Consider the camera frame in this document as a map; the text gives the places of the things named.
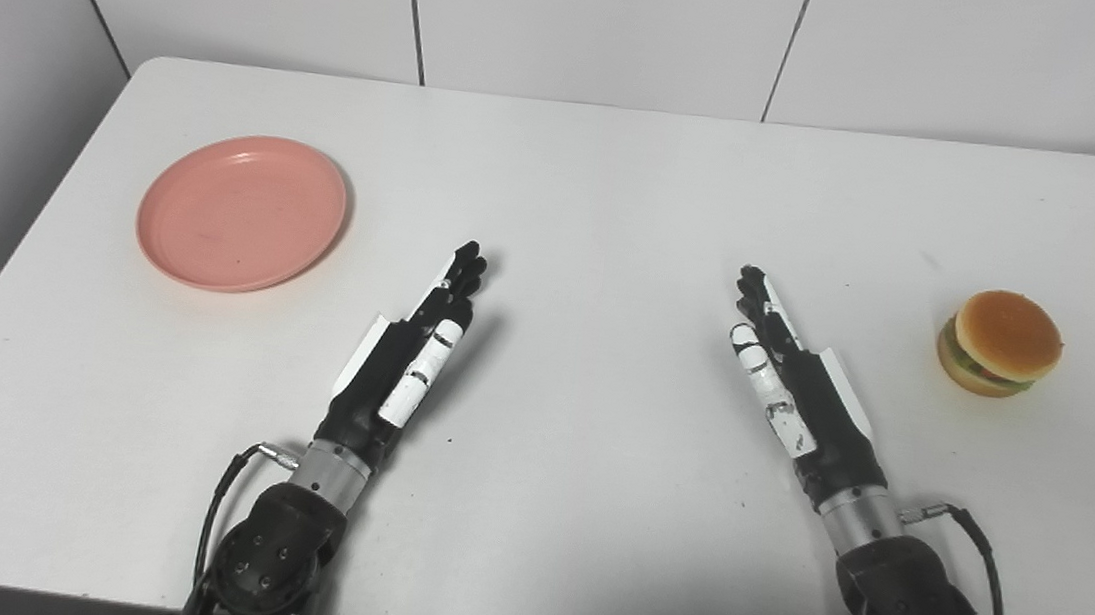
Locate toy hamburger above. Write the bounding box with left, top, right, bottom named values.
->
left=932, top=284, right=1070, bottom=404

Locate pink round plate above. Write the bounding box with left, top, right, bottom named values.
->
left=130, top=124, right=354, bottom=304

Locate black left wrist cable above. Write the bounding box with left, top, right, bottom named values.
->
left=188, top=437, right=302, bottom=615

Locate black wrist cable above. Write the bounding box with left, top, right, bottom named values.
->
left=188, top=437, right=302, bottom=615
left=890, top=497, right=1031, bottom=615

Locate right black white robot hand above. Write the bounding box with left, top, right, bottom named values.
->
left=715, top=264, right=909, bottom=518

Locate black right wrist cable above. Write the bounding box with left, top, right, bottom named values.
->
left=890, top=497, right=1031, bottom=615

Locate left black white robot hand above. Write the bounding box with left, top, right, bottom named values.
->
left=311, top=228, right=491, bottom=483

